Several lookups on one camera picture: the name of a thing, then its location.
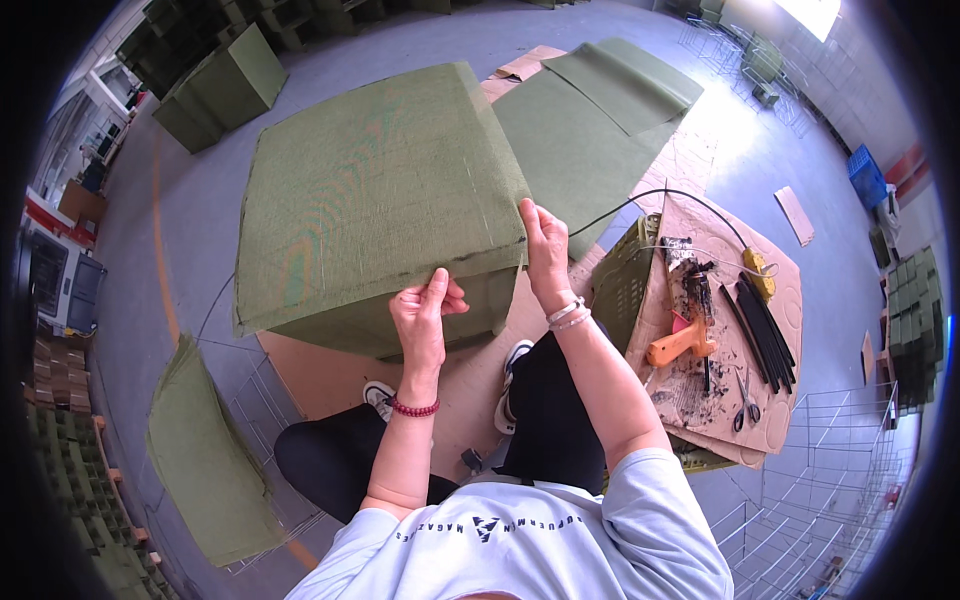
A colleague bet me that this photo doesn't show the shelf of green boxes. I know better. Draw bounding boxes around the shelf of green boxes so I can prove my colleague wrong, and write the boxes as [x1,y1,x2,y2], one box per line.
[114,0,455,100]

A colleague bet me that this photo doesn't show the scissors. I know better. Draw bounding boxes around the scissors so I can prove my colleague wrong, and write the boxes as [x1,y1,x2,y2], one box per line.
[732,366,763,435]

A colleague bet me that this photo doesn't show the wire frame under fabric stack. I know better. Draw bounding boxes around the wire frame under fabric stack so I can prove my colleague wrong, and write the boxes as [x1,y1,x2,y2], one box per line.
[196,336,331,577]

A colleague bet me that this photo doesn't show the small cardboard strip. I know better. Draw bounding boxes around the small cardboard strip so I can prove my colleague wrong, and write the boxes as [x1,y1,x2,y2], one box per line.
[773,185,816,249]

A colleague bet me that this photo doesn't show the green fabric covered boxes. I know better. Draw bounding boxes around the green fabric covered boxes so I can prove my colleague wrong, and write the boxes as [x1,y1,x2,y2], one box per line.
[151,22,291,156]

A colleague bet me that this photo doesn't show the green fabric covered box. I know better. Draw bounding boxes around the green fabric covered box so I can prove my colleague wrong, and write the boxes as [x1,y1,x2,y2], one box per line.
[264,264,521,363]

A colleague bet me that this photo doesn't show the stack of green boxes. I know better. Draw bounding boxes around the stack of green boxes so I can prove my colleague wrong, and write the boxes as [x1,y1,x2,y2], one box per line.
[882,246,948,416]

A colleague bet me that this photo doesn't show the stack of green fabric sheets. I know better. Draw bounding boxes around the stack of green fabric sheets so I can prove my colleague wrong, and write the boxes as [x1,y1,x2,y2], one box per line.
[144,333,288,569]

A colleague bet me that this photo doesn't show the pallets of green boxes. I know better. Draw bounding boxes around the pallets of green boxes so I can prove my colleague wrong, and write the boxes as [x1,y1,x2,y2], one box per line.
[24,336,183,600]

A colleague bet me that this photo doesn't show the grey machine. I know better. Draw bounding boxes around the grey machine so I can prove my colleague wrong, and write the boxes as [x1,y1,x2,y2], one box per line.
[18,223,108,337]

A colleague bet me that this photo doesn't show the bundle of black glue sticks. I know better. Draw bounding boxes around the bundle of black glue sticks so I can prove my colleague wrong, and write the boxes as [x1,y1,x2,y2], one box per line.
[718,271,798,396]

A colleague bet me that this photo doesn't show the black cable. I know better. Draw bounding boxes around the black cable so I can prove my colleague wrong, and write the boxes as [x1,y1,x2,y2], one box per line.
[567,187,752,252]

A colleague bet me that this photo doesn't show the person's left hand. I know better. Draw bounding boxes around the person's left hand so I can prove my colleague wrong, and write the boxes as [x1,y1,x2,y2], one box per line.
[389,267,471,395]

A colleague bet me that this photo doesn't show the green plastic crate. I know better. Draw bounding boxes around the green plastic crate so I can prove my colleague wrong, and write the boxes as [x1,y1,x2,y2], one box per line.
[590,213,664,357]

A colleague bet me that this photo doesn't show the white bracelets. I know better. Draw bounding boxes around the white bracelets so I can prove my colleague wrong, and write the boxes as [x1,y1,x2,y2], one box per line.
[545,295,593,333]

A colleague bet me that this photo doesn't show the person's body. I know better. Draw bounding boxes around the person's body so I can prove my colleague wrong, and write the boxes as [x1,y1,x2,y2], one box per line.
[283,447,736,600]

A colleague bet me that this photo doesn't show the orange hot glue gun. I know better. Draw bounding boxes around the orange hot glue gun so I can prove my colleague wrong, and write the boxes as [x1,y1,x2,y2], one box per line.
[645,270,720,369]

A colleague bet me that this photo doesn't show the large green fabric sheet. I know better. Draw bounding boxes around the large green fabric sheet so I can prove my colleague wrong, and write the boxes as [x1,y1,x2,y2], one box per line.
[490,66,685,261]

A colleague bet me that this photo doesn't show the brown cardboard floor sheet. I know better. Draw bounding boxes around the brown cardboard floor sheet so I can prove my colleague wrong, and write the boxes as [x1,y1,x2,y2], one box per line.
[255,243,610,485]

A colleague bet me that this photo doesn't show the blue plastic crate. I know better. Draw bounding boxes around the blue plastic crate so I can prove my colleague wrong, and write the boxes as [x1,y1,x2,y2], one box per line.
[846,143,891,212]

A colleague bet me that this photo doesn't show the small green fabric sheet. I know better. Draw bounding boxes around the small green fabric sheet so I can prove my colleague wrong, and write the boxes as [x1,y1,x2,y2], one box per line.
[540,36,705,138]

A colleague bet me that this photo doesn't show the yellow power socket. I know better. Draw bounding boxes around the yellow power socket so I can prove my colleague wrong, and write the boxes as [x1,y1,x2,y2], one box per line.
[741,246,778,303]

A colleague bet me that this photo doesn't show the glue stained cardboard sheet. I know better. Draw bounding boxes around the glue stained cardboard sheet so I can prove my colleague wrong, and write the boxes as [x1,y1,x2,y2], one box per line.
[624,178,804,471]

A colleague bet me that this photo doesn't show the stack of wire frames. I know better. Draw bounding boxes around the stack of wire frames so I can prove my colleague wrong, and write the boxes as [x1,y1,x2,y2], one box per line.
[707,381,925,600]

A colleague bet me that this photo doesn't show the wire frames by wall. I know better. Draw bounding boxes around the wire frames by wall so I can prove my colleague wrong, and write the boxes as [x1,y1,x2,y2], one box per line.
[678,13,820,141]

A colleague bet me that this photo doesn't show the person's right hand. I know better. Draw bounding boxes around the person's right hand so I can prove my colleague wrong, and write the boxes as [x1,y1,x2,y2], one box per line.
[517,197,579,312]

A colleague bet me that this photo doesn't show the person's legs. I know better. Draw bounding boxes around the person's legs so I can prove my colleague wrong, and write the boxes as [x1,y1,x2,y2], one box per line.
[273,321,610,526]

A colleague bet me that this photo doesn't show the folded brown cardboard piece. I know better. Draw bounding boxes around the folded brown cardboard piece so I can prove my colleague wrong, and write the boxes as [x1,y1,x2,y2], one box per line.
[480,44,569,105]

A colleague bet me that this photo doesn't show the red bead bracelet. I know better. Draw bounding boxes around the red bead bracelet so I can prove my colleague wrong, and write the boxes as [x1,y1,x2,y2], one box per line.
[390,395,442,420]

